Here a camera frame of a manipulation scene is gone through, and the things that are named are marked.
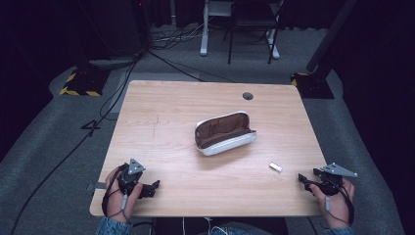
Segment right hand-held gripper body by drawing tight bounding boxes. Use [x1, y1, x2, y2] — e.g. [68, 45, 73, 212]
[312, 162, 358, 197]

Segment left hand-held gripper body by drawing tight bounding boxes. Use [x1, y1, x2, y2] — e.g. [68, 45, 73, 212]
[117, 158, 147, 197]

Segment person's right hand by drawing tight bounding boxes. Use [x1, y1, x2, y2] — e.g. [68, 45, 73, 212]
[308, 177, 356, 230]

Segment person's left hand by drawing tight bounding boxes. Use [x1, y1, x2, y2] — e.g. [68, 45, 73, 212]
[104, 166, 144, 223]

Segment person's left denim sleeve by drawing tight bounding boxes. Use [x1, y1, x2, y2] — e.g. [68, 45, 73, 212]
[95, 216, 134, 235]

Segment person's denim sleeve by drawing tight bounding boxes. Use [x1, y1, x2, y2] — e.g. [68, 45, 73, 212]
[95, 216, 134, 235]
[322, 226, 356, 235]

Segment person's right denim sleeve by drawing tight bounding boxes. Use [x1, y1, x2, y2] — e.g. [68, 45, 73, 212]
[322, 226, 356, 235]

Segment person's denim legs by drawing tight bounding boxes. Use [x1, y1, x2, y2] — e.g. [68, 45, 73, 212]
[206, 221, 272, 235]

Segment white pencil case brown lining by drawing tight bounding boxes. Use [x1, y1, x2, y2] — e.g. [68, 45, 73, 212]
[194, 111, 257, 157]

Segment stand base with yellow stripes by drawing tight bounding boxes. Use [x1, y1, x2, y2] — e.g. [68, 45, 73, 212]
[59, 67, 112, 97]
[290, 71, 336, 100]

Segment slanted black stand pole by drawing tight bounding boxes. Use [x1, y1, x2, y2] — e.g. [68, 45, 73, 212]
[305, 0, 358, 73]

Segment black metal chair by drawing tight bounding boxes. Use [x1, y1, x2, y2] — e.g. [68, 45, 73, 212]
[223, 0, 286, 66]

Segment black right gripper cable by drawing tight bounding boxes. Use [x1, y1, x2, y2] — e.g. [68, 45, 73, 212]
[326, 182, 356, 227]

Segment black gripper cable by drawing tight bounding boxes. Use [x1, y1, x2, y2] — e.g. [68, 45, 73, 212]
[326, 182, 356, 227]
[101, 163, 132, 226]

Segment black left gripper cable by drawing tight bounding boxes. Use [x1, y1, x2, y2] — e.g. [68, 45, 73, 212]
[101, 163, 132, 226]

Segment long black floor cable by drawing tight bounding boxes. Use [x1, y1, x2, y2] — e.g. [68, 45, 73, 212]
[10, 52, 145, 235]

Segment thin white cable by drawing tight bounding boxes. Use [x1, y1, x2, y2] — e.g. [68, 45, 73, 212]
[204, 216, 229, 235]

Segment bundle of floor cables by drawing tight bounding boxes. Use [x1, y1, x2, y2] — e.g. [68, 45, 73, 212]
[150, 23, 209, 51]

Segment white desk frame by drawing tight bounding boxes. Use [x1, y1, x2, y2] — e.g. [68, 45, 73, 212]
[199, 0, 281, 61]

